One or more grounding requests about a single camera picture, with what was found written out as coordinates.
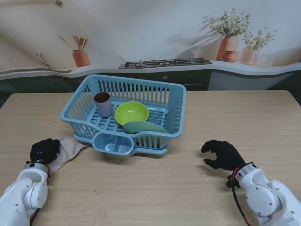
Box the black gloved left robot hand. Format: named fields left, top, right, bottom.
left=30, top=138, right=61, bottom=164

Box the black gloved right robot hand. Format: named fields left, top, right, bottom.
left=201, top=140, right=247, bottom=170

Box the beige wiping cloth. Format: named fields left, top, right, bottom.
left=48, top=136, right=92, bottom=174

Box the purple plastic cup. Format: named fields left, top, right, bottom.
left=94, top=92, right=114, bottom=118

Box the pale green plate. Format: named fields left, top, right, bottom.
left=122, top=121, right=169, bottom=149

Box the lime green bowl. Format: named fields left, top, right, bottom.
left=114, top=101, right=150, bottom=126

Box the blue plastic dish rack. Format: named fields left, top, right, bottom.
left=60, top=74, right=187, bottom=158

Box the printed kitchen backdrop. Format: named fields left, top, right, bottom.
left=0, top=0, right=301, bottom=109

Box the red black left arm cable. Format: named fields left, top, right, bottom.
left=28, top=164, right=52, bottom=226

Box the red black arm cable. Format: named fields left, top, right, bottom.
left=231, top=168, right=254, bottom=226
left=28, top=164, right=52, bottom=226

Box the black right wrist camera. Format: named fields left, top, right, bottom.
left=225, top=175, right=241, bottom=189

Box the red black right arm cable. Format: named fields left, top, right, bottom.
left=231, top=168, right=254, bottom=226

